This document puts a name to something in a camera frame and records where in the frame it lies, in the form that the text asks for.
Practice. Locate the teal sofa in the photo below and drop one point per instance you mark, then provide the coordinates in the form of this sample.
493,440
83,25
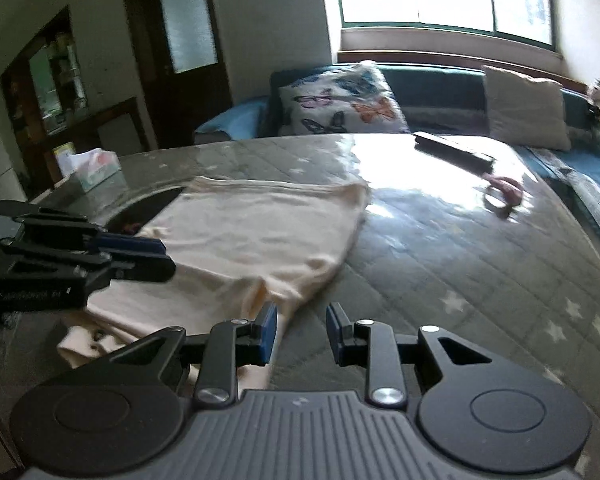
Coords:
440,95

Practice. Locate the blue sofa blanket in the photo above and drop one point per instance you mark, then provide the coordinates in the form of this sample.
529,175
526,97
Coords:
587,170

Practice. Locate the blue cushion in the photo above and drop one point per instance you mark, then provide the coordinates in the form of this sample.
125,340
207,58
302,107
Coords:
230,120

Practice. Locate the butterfly print pillow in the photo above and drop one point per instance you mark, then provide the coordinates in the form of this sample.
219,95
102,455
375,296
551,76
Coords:
342,100

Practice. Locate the dark wooden cabinet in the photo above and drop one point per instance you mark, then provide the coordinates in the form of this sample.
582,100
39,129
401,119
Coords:
55,95

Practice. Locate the cream garment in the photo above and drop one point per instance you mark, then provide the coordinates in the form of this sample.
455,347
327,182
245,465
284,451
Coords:
250,240

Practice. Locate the dark wooden door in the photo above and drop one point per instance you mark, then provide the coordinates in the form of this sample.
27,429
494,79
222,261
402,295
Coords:
180,50

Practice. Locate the black flat remote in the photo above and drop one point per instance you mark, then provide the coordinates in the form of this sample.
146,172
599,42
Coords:
452,152

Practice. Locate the cream pillow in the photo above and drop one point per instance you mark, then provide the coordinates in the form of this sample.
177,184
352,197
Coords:
525,107

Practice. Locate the grey quilted star blanket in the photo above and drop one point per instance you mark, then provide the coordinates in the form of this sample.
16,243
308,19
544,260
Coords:
430,270

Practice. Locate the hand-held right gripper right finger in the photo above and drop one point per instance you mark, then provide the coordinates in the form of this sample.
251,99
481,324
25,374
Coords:
336,332

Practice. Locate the tissue box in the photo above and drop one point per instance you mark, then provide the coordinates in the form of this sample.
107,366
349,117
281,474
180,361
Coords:
91,169

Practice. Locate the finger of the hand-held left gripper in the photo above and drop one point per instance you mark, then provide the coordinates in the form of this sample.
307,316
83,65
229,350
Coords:
147,267
132,245

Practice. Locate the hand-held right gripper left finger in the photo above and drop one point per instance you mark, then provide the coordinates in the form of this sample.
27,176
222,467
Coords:
266,332

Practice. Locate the pink small object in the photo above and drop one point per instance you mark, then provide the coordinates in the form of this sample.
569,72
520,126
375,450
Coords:
505,192

